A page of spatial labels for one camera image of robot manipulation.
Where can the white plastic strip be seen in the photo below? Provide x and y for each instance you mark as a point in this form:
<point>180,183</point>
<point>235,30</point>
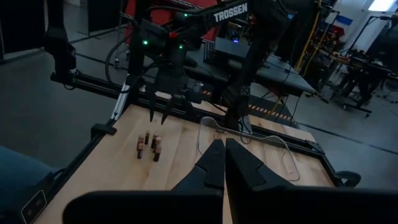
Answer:
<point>120,99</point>

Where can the dark grey desk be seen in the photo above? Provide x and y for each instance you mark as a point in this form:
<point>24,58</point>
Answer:
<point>280,74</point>

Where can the red tool cabinet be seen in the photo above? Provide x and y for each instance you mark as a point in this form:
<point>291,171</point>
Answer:
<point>161,15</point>

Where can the dark blue chair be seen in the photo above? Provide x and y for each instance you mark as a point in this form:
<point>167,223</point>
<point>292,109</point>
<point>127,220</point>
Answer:
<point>18,174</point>

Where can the black aluminium table frame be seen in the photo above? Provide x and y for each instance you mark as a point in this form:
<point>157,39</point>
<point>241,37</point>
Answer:
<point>93,84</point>

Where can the black workbench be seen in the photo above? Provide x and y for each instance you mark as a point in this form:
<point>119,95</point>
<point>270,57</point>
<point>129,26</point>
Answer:
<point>363,70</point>

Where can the blue wall sign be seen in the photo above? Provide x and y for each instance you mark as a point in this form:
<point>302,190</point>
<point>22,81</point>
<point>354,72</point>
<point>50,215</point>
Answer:
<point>343,20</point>

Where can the screws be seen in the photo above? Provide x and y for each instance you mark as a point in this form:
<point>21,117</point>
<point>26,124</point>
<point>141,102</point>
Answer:
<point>157,153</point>

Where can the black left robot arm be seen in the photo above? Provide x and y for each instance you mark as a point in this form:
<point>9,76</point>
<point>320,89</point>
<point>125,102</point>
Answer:
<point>230,14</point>

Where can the black laptop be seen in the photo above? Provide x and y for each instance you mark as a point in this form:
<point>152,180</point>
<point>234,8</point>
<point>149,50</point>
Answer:
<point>231,48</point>

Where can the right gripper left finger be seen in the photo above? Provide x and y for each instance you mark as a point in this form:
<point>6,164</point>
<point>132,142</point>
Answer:
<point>140,208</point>

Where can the table edge camera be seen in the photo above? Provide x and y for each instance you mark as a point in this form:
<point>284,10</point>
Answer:
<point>34,207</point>

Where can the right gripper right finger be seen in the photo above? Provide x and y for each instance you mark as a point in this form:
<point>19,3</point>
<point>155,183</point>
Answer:
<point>311,205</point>

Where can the clear plastic tray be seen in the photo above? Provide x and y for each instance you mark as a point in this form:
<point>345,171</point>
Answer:
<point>264,149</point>

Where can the copper black Duracell battery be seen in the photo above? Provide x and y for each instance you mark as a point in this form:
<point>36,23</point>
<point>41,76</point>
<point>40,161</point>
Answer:
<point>140,139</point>
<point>158,144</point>
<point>147,137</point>

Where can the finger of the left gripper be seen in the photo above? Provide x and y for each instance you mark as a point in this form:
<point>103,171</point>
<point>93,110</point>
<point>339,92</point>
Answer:
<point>168,109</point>
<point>152,104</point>

